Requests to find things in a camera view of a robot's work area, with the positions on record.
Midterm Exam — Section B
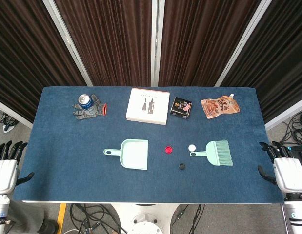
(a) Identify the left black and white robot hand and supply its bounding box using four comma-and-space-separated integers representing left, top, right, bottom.
0, 140, 35, 195

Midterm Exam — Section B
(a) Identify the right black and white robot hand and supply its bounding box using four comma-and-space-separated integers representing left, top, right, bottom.
257, 140, 302, 195

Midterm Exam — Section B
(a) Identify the mint green hand brush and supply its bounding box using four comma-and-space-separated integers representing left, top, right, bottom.
189, 139, 234, 167

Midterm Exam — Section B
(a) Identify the mint green dustpan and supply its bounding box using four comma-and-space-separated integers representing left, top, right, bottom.
103, 139, 149, 171

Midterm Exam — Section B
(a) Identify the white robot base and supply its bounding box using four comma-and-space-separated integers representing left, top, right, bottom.
111, 203, 181, 234

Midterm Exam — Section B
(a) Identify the grey trouser leg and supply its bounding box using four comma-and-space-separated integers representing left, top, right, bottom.
8, 201, 48, 234

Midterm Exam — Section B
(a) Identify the black shoe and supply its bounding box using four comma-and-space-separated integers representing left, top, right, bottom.
36, 218, 60, 234

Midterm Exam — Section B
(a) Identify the yellow floor tape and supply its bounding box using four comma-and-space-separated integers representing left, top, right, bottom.
56, 203, 67, 234

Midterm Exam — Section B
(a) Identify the blue table mat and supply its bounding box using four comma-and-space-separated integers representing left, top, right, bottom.
13, 86, 286, 204

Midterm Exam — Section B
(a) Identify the orange spouted sauce pouch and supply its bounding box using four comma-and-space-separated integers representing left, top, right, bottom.
201, 93, 241, 120

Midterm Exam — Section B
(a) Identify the blue drink can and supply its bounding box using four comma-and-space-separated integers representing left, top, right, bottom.
78, 94, 93, 110

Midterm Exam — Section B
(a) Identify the grey knit work glove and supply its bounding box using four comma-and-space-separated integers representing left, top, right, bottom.
72, 94, 108, 120

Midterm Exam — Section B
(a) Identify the dark brown pleated curtain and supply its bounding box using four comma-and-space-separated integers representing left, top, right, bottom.
220, 0, 302, 122
158, 0, 262, 87
54, 0, 154, 87
0, 0, 87, 122

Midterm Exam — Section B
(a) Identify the black rectangular food tin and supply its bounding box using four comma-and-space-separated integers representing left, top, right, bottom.
170, 97, 193, 119

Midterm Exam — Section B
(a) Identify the white flat cardboard box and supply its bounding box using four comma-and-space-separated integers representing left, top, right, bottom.
125, 88, 170, 126

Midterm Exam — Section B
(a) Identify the black floor cable bundle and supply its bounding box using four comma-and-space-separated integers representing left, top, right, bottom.
0, 106, 19, 134
169, 204, 205, 234
67, 203, 128, 234
279, 109, 302, 147

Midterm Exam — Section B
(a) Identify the white frame post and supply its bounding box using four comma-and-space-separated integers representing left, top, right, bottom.
264, 97, 302, 131
42, 0, 93, 87
0, 97, 34, 129
150, 0, 165, 87
214, 0, 275, 87

